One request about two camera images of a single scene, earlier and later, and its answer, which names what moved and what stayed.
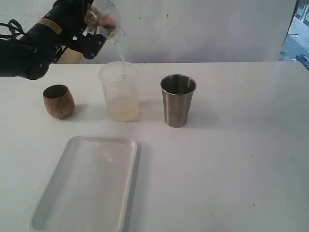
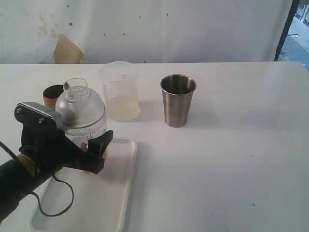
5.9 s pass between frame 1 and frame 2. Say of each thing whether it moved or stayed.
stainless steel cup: stayed
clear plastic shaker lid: moved
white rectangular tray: stayed
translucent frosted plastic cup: stayed
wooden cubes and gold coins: moved
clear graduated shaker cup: moved
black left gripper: moved
